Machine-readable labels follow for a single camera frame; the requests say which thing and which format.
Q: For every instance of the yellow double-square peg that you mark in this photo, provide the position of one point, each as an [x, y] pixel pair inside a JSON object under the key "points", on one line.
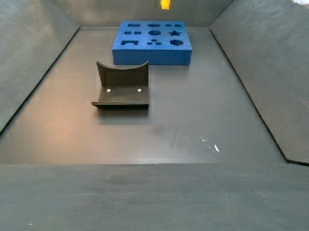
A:
{"points": [[164, 4]]}

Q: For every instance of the black curved holder stand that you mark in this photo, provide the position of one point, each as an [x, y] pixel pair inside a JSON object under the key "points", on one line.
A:
{"points": [[124, 86]]}

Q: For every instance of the blue shape-sorter block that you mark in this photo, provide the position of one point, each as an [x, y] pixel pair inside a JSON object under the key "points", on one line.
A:
{"points": [[158, 42]]}

